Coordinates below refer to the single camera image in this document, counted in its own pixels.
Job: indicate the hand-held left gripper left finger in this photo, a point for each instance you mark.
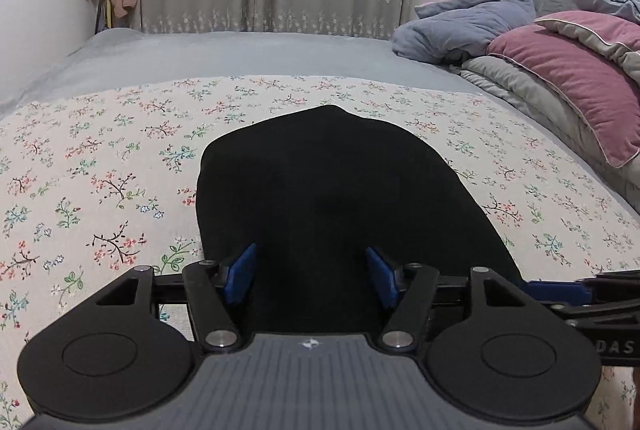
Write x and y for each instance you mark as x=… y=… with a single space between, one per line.
x=240 y=277

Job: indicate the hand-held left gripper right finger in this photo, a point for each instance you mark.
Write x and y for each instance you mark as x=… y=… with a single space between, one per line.
x=382 y=277

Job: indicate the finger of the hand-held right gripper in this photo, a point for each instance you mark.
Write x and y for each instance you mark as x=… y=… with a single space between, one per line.
x=600 y=310
x=555 y=292

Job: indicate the black pants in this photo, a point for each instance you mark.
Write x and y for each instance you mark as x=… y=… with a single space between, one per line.
x=325 y=190

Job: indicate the floral bed sheet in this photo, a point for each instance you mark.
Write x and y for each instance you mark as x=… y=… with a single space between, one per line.
x=100 y=159

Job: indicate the grey quilt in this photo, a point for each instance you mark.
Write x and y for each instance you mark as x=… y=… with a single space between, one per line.
x=540 y=109

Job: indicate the grey bed sheet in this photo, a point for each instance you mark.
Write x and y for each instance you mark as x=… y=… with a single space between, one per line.
x=250 y=54

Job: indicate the pink pillow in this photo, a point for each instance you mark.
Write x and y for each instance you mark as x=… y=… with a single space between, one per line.
x=575 y=69

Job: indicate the blue-grey blanket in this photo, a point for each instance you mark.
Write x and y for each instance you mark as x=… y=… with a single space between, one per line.
x=460 y=24

